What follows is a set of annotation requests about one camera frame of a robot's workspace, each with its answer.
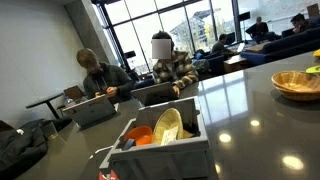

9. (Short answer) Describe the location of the orange plastic bowl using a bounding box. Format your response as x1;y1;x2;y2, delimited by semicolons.
123;125;154;147

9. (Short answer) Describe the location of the brown woven bowl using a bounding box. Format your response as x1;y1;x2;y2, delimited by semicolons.
270;70;320;102

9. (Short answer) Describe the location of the dark grey laptop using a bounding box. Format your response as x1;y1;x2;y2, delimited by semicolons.
130;81;179;107

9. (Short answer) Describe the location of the person in plaid shirt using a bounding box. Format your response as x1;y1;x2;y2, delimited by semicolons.
151;30;200;98

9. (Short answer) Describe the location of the pale woven basket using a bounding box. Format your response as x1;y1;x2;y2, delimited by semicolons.
152;107;185;146

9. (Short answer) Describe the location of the white paper tag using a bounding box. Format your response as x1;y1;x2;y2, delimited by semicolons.
160;125;180;147

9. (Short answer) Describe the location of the grey backpack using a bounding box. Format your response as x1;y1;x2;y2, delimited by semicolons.
192;58;211;75

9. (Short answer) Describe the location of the person in grey jacket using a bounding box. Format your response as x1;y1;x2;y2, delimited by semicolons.
75;48;136;104

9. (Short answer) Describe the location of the small yellow item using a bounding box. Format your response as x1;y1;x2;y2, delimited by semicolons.
182;129;196;140

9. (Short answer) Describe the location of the blue armchair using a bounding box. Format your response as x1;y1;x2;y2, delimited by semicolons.
193;49;226;76

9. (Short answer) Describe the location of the dark blue small item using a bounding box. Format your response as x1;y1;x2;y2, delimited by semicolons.
121;138;136;151

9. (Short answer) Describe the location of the grey plastic crate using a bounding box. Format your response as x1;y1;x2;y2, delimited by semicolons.
98;97;214;180

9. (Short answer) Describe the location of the seated person in dark sweater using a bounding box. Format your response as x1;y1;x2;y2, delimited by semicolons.
210;33;238;56

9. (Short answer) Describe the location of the silver laptop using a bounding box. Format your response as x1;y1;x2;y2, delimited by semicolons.
62;94;118;128

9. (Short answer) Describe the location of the wooden coffee table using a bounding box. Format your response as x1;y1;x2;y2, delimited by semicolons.
223;54;249;74

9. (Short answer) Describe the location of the brown chair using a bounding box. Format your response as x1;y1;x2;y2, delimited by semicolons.
63;85;86;101

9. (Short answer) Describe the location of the clear water bottle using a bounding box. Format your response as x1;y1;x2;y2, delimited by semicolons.
63;95;77;108

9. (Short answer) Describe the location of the red and white packet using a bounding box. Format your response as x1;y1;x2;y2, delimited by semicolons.
98;169;120;180

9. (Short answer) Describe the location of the seated bald person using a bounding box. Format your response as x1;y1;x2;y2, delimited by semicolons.
245;16;278;44

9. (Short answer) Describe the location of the small black side table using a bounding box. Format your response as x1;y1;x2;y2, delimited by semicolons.
25;92;65;120

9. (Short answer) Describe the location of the clear glass cup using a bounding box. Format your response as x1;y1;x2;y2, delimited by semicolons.
41;120;59;140

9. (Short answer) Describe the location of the blue sofa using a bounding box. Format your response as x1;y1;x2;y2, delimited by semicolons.
239;26;320;67

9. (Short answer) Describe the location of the black jacket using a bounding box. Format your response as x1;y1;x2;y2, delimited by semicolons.
0;118;73;180

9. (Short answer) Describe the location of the seated dark-haired person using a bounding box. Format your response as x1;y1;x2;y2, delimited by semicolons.
289;13;318;34

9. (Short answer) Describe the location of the white cable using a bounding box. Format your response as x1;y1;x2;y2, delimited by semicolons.
88;145;114;160

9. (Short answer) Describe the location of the lime green handled bowl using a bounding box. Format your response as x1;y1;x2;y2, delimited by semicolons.
305;65;320;76

